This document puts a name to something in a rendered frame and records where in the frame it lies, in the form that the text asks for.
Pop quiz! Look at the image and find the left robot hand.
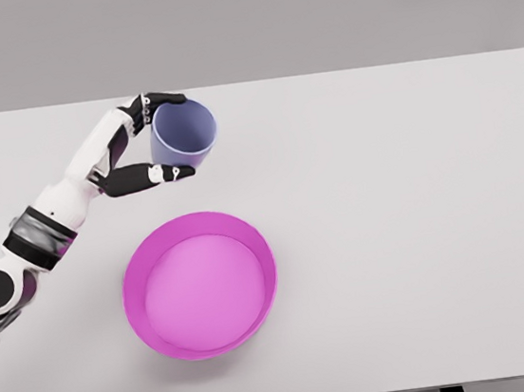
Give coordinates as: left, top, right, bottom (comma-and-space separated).
57, 86, 198, 204

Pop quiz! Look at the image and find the blue-purple cup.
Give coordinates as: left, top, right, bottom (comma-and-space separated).
144, 96, 223, 176

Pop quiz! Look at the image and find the pink round plate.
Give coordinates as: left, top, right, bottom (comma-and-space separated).
112, 203, 288, 370

